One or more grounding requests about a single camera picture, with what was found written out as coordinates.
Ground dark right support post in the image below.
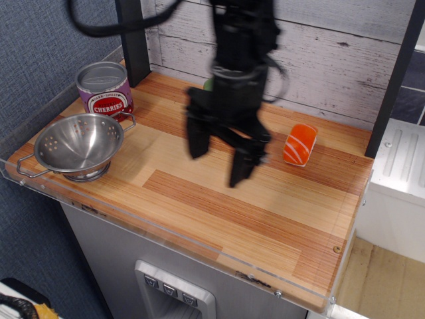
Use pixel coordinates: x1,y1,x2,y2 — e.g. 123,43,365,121
365,0,424,159

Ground black and yellow object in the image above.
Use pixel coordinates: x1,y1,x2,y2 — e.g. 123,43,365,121
1,278,60,318

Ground silver metal colander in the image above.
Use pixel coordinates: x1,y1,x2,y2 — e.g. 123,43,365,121
17,112,136,182

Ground salmon sushi toy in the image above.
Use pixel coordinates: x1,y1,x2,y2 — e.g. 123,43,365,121
282,124,318,167

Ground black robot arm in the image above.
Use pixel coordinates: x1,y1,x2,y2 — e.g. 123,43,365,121
186,1,280,187

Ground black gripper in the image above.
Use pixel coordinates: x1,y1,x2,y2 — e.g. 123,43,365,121
187,66,271,187

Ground black braided cable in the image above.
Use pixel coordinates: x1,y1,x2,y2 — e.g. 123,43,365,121
68,0,182,38

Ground grey toy fridge cabinet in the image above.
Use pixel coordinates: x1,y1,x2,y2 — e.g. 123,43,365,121
62,204,307,318

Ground cherries tin can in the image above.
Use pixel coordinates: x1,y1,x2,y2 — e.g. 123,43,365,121
75,61,133,122

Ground green toy bell pepper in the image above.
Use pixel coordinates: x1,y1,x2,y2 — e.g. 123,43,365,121
203,78,214,92

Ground silver dispenser button panel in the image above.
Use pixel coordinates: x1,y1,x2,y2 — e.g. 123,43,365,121
134,260,216,318

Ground white toy sink counter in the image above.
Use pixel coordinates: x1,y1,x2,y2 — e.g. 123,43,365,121
355,119,424,262

